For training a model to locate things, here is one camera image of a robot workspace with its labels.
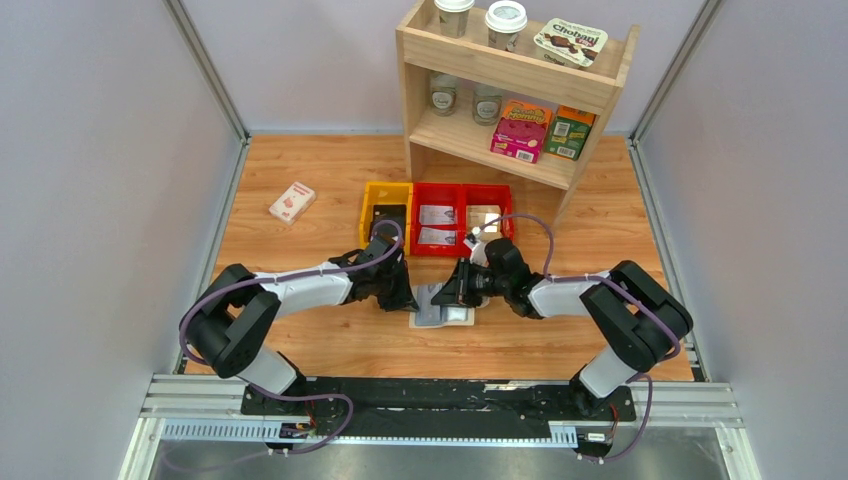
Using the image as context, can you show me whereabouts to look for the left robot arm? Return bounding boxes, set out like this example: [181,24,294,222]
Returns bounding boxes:
[179,236,419,415]

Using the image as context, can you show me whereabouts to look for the right paper coffee cup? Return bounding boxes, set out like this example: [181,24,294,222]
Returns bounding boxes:
[484,0,528,52]

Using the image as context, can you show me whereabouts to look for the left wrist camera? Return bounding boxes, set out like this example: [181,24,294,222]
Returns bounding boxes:
[370,222,398,242]

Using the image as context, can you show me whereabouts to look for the left glass jar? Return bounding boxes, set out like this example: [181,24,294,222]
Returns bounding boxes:
[429,71,459,116]

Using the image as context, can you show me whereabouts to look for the wooden shelf unit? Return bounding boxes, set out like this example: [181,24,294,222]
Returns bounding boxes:
[395,1,641,226]

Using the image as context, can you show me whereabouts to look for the pink orange Scrub Mommy box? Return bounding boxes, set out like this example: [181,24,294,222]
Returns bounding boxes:
[489,100,553,164]

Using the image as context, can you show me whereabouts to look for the right glass jar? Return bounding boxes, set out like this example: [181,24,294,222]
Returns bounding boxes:
[472,83,503,126]

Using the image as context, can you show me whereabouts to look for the silver VIP card upper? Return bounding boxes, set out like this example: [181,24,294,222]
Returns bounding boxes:
[419,205,457,226]

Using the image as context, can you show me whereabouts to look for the left paper coffee cup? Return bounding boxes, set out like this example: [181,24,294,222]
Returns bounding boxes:
[434,0,475,38]

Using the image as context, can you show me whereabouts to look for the paper coffee cup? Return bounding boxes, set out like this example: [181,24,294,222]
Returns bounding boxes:
[434,0,475,38]
[484,0,528,52]

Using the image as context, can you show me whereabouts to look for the white red sponge pack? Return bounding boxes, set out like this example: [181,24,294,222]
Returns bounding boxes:
[268,181,317,226]

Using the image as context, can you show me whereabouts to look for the silver vip card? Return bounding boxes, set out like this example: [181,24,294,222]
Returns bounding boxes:
[419,205,457,226]
[418,226,457,246]

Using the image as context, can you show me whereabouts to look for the aluminium frame rail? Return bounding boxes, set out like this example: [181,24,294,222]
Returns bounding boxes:
[120,374,760,479]

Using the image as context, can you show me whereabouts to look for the Chobani yogurt cup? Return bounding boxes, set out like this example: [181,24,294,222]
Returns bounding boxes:
[533,18,609,69]

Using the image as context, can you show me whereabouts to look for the red plastic bin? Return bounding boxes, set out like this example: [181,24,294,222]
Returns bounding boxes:
[460,184,515,256]
[411,182,467,257]

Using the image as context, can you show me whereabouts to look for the yellow plastic bin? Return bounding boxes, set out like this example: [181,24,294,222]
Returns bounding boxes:
[358,181,413,253]

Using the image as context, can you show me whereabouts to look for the beige card holder wallet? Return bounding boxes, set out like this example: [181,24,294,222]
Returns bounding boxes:
[408,283,490,329]

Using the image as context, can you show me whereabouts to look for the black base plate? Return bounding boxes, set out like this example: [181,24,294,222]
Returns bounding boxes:
[240,377,636,439]

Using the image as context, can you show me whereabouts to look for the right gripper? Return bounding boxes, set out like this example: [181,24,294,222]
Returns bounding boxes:
[429,258,509,309]

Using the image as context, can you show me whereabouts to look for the gold cards stack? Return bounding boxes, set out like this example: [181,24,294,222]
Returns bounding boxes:
[466,205,503,241]

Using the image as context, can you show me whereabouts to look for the glass jar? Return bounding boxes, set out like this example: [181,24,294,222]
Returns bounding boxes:
[472,83,503,126]
[429,71,459,116]

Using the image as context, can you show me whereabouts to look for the silver VIP card lower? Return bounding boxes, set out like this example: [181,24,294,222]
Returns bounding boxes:
[418,226,457,246]

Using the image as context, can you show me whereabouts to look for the black cards stack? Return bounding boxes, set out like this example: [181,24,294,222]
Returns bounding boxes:
[370,204,407,230]

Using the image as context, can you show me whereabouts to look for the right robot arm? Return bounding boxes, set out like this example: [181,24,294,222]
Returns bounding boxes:
[429,238,693,419]

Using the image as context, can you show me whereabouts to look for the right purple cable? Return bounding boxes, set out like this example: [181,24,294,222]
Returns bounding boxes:
[473,212,684,464]

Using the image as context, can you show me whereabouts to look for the green carton box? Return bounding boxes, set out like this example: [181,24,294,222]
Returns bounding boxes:
[543,105,596,161]

